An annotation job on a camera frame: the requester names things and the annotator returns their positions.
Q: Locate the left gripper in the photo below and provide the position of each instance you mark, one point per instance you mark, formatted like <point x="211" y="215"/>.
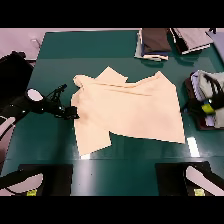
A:
<point x="70" y="112"/>

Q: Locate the cream shirt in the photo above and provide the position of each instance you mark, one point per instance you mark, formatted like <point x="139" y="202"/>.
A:
<point x="133" y="110"/>

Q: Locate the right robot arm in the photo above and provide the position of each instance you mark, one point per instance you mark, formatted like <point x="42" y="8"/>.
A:
<point x="204" y="177"/>

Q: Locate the brown garment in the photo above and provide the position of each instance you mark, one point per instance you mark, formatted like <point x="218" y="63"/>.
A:
<point x="156" y="40"/>

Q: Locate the black garment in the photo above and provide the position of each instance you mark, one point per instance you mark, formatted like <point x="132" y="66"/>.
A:
<point x="179" y="45"/>

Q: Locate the beige grey garment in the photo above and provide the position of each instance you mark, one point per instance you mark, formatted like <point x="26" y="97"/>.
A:
<point x="218" y="120"/>

